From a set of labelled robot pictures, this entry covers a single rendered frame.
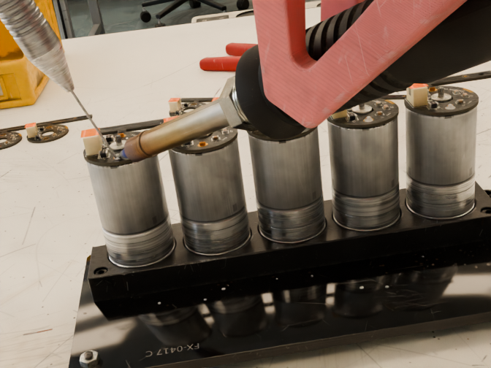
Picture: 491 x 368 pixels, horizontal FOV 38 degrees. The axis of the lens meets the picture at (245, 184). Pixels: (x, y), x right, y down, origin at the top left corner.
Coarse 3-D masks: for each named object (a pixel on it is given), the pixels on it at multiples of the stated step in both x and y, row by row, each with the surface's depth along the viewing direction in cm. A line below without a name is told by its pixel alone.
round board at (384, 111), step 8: (368, 104) 25; (376, 104) 25; (384, 104) 25; (392, 104) 25; (376, 112) 24; (384, 112) 24; (392, 112) 24; (328, 120) 25; (336, 120) 24; (344, 120) 24; (352, 120) 24; (360, 120) 24; (376, 120) 24; (384, 120) 24; (360, 128) 24
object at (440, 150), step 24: (432, 96) 25; (408, 120) 25; (432, 120) 24; (456, 120) 24; (408, 144) 25; (432, 144) 24; (456, 144) 24; (408, 168) 26; (432, 168) 25; (456, 168) 25; (408, 192) 26; (432, 192) 25; (456, 192) 25; (432, 216) 26; (456, 216) 26
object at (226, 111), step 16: (224, 96) 18; (192, 112) 20; (208, 112) 19; (224, 112) 19; (240, 112) 18; (160, 128) 21; (176, 128) 20; (192, 128) 20; (208, 128) 20; (240, 128) 19; (128, 144) 22; (144, 144) 22; (160, 144) 21; (176, 144) 21
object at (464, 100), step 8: (448, 88) 26; (456, 88) 26; (464, 88) 25; (456, 96) 25; (464, 96) 25; (472, 96) 25; (408, 104) 25; (432, 104) 24; (440, 104) 24; (456, 104) 24; (464, 104) 24; (472, 104) 24; (416, 112) 24; (424, 112) 24; (432, 112) 24; (440, 112) 24; (448, 112) 24; (456, 112) 24
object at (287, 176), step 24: (264, 144) 24; (288, 144) 24; (312, 144) 24; (264, 168) 24; (288, 168) 24; (312, 168) 25; (264, 192) 25; (288, 192) 25; (312, 192) 25; (264, 216) 25; (288, 216) 25; (312, 216) 25; (288, 240) 25
